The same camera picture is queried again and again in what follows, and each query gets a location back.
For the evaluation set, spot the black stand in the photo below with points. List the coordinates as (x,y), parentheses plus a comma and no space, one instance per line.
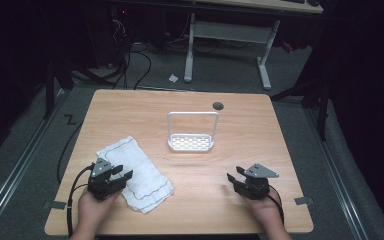
(323,110)
(49,90)

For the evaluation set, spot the person's right hand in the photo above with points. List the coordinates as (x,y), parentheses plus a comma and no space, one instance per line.
(268,210)

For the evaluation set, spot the crumpled white paper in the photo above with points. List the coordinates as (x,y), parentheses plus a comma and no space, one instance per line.
(173,78)

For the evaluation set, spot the black table grommet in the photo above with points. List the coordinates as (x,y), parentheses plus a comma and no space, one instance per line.
(218,106)

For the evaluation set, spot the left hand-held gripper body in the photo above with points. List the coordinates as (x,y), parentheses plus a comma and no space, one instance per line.
(101,185)

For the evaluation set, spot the dark computer tower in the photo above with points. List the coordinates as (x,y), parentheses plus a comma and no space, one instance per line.
(106,33)

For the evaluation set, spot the grey tape strip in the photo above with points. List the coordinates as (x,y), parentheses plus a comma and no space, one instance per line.
(55,205)
(303,200)

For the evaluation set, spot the desk with white legs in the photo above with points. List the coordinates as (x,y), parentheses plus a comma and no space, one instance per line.
(230,31)

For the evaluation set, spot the metal floor rail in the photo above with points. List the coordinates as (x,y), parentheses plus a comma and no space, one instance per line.
(16,170)
(338,173)

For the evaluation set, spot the black computer mouse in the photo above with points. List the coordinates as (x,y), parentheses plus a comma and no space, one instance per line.
(313,2)

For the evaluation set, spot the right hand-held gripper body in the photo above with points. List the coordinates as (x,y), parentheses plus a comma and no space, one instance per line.
(255,186)

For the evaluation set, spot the person's left hand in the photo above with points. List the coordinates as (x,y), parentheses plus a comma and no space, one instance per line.
(91,211)

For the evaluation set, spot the black keyboard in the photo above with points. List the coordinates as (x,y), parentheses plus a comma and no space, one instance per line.
(293,1)

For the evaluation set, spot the white towel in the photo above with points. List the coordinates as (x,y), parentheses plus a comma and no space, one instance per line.
(143,180)

